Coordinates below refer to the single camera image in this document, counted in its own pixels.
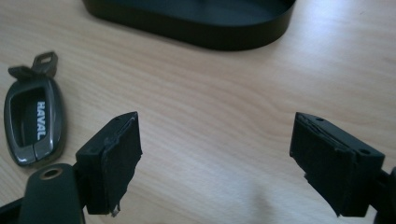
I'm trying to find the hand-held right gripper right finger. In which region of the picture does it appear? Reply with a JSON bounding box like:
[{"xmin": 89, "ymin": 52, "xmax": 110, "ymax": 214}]
[{"xmin": 289, "ymin": 111, "xmax": 387, "ymax": 218}]

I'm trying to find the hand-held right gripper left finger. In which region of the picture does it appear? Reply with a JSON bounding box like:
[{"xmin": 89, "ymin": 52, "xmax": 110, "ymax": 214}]
[{"xmin": 75, "ymin": 111, "xmax": 144, "ymax": 217}]

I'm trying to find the grey car key fob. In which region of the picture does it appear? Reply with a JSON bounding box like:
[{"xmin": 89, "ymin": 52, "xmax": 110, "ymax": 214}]
[{"xmin": 3, "ymin": 50, "xmax": 65, "ymax": 167}]

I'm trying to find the black oval tray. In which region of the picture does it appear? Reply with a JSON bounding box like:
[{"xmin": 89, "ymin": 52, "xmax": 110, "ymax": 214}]
[{"xmin": 81, "ymin": 0, "xmax": 297, "ymax": 52}]

